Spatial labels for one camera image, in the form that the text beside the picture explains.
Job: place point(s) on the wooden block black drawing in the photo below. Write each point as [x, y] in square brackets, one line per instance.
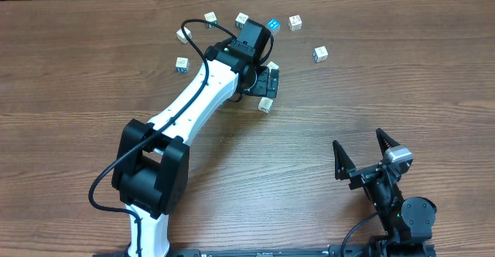
[295, 23]

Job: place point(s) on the plain wooden block far left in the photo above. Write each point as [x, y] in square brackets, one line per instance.
[183, 34]

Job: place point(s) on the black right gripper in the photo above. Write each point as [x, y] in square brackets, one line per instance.
[368, 173]

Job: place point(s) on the wooden block blue side left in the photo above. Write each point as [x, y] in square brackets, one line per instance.
[182, 65]

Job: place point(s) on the wooden block blue side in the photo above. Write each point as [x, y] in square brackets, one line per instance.
[320, 54]
[182, 65]

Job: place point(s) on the wooden block oval drawing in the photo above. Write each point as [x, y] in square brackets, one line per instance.
[272, 66]

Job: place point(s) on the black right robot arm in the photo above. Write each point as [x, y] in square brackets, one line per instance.
[407, 223]

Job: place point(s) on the wooden block teal side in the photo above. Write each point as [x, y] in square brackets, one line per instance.
[241, 20]

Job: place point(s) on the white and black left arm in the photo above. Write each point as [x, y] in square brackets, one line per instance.
[152, 165]

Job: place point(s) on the wooden block blue side right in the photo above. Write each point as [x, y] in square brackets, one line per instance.
[320, 54]

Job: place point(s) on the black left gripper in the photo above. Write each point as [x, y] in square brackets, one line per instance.
[267, 83]

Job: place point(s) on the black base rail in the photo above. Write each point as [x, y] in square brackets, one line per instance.
[267, 253]

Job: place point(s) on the blue top wooden block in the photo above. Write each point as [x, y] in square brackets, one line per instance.
[273, 26]

